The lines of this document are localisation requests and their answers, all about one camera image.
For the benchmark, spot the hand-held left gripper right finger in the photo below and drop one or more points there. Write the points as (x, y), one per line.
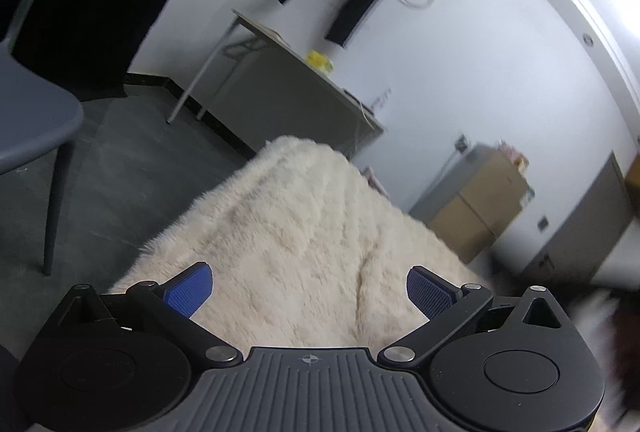
(430, 293)

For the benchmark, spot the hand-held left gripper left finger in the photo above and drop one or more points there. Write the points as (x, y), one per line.
(189, 289)

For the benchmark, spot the beige small fridge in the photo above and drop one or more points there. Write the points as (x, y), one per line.
(480, 202)

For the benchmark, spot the pink hair dryer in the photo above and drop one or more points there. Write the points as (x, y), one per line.
(376, 181)

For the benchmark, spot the cream fluffy blanket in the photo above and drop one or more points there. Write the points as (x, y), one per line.
(300, 222)

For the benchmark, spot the items atop fridge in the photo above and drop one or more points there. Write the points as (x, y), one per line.
(512, 155)

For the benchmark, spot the grey door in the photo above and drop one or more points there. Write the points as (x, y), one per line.
(585, 232)

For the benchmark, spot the person's dark clothing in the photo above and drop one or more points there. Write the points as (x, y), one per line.
(630, 352)

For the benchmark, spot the grey folding table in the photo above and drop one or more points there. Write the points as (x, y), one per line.
(280, 92)

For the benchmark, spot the grey plastic chair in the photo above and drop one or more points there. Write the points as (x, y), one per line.
(30, 122)

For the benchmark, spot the yellow box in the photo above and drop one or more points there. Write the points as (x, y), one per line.
(320, 62)

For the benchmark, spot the recessed ceiling light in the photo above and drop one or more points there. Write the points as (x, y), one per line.
(589, 39)

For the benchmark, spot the grey wall switch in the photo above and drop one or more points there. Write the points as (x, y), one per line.
(543, 223)

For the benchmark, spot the wall power outlet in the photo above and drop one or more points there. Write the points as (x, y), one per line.
(462, 143)

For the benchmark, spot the wooden wall cabinet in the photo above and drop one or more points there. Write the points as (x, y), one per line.
(634, 177)

